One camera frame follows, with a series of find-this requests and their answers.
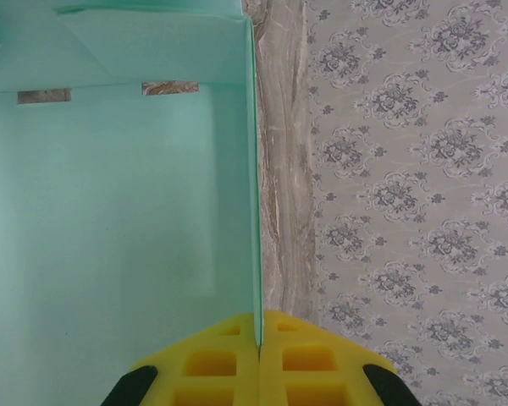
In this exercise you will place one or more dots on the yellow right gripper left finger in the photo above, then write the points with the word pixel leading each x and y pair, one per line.
pixel 220 380

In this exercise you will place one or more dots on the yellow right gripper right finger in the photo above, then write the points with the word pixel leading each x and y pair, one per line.
pixel 355 372

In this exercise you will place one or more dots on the teal paper box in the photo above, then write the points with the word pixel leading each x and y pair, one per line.
pixel 110 211

